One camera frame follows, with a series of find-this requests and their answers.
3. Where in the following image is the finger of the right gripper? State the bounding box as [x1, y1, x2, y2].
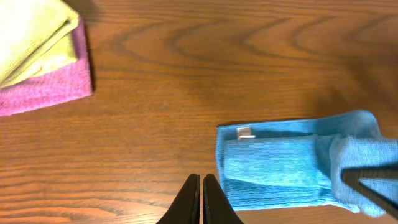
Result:
[342, 166, 397, 218]

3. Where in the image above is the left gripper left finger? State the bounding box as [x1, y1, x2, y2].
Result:
[157, 174, 200, 224]

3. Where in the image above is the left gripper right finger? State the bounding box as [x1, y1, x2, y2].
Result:
[203, 174, 243, 224]

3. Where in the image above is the blue cloth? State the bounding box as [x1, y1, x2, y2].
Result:
[216, 110, 397, 217]

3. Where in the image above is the folded green cloth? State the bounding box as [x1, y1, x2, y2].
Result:
[1, 0, 79, 88]

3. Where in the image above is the folded purple cloth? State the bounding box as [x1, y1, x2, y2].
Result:
[1, 18, 93, 116]

